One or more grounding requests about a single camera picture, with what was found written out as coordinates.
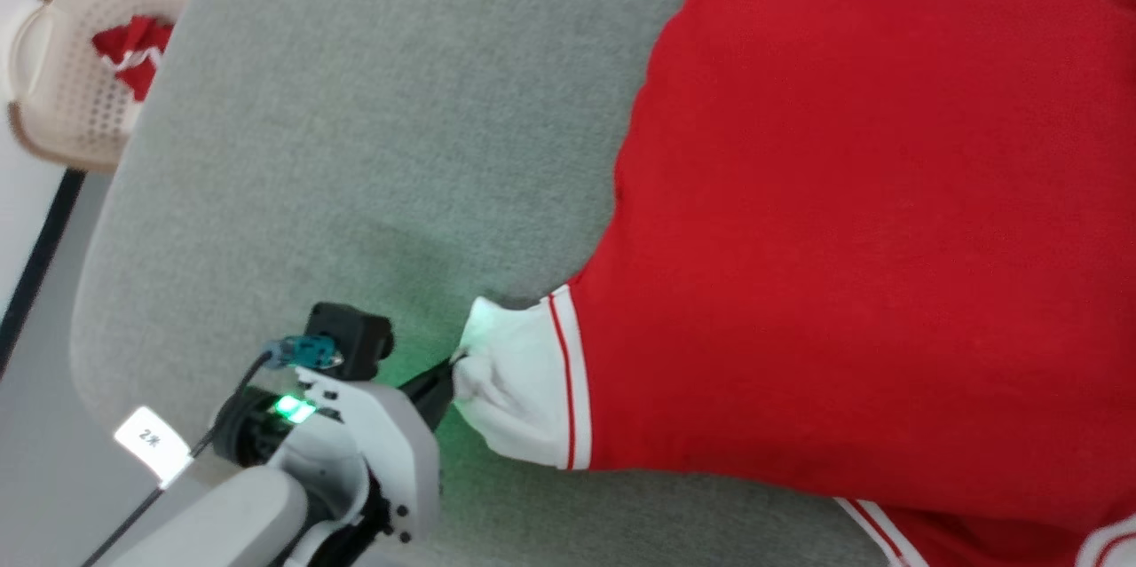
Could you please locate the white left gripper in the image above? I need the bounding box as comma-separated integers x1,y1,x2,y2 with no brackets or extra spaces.
266,356,469,543

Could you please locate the red jersey with white sleeves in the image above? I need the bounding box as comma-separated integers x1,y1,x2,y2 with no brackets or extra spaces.
451,0,1136,567

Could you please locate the white paper label tag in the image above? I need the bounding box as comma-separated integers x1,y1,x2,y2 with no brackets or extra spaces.
114,406,194,488

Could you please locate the black floor edge strip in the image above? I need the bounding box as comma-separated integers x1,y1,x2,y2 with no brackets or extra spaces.
0,0,192,373

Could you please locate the red cloth in basket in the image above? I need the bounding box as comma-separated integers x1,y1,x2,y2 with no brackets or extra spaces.
91,15,174,102

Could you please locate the beige plastic laundry basket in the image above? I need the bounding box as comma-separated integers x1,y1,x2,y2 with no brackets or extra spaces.
4,0,205,176

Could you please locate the teal cable connector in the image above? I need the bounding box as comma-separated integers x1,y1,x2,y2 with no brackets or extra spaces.
264,334,345,371

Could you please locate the thin black cable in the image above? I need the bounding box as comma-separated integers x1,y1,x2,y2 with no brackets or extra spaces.
80,352,276,567

